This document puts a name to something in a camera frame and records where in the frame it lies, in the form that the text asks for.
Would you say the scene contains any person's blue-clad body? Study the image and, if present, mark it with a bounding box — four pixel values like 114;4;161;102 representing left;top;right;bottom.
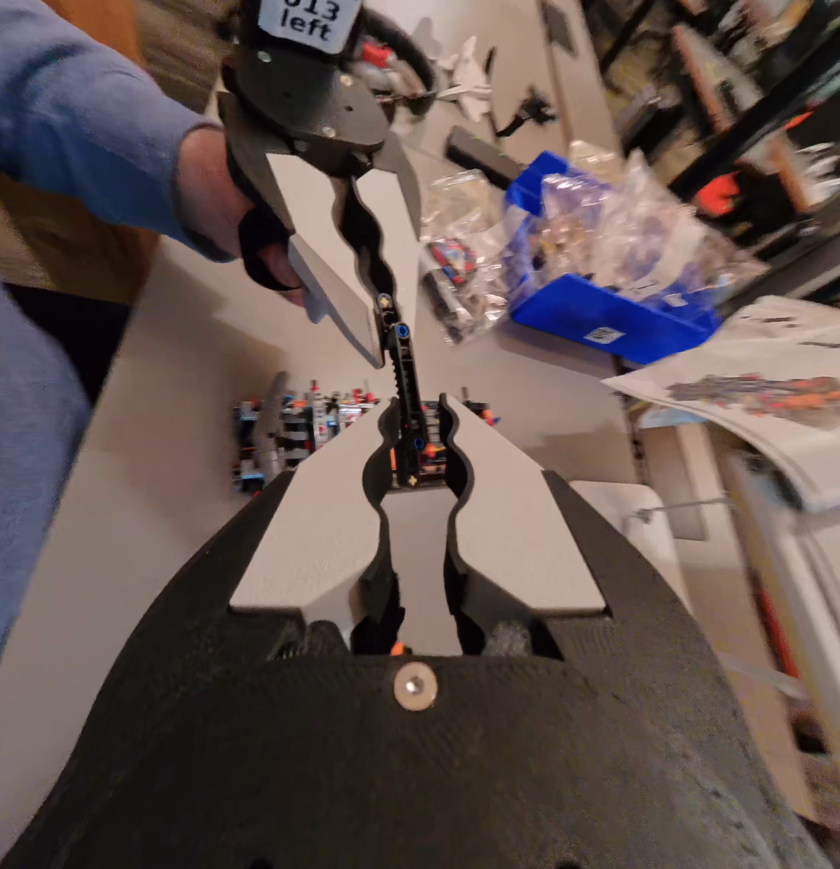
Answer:
0;268;95;687

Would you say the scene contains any lego car chassis model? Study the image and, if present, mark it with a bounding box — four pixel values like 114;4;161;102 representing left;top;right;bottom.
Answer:
233;370;502;493

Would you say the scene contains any small black toy figure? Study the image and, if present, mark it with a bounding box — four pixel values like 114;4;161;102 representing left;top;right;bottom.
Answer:
496;87;558;137

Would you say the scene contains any black lego gear rack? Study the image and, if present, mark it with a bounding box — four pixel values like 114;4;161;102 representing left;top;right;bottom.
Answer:
374;292;449;491

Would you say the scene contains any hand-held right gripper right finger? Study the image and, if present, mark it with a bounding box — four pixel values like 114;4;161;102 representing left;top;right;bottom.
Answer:
439;391;607;654

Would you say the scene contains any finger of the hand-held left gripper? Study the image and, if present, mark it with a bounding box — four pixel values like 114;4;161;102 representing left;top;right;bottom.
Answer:
266;153;385;369
351;132;423;297

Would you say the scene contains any white stand with base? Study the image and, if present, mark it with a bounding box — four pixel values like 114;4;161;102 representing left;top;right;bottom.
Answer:
569;478;733;612

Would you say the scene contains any person's left forearm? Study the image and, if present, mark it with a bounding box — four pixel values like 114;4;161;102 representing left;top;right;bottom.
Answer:
0;0;241;264

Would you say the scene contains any dark storage shelf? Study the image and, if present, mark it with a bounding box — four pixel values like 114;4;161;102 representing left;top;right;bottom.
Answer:
583;0;840;293

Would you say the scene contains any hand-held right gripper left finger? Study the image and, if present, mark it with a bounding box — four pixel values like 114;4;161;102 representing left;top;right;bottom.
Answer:
228;397;400;654

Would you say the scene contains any person's left hand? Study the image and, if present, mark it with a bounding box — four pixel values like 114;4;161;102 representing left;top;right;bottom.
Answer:
177;125;307;308

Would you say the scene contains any black flat rectangular object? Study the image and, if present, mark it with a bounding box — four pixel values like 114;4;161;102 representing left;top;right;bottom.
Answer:
446;125;524;191

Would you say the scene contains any black cable loop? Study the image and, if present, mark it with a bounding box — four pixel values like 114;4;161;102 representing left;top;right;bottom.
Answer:
357;12;438;118

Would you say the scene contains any lego instruction booklet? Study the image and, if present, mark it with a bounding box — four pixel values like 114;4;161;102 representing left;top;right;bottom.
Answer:
602;295;840;513

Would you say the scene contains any blue plastic bin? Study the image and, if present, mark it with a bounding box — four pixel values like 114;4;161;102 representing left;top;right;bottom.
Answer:
504;151;722;366

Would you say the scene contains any white toy jet model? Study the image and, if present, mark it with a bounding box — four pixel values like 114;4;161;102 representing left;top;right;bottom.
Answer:
430;35;497;124

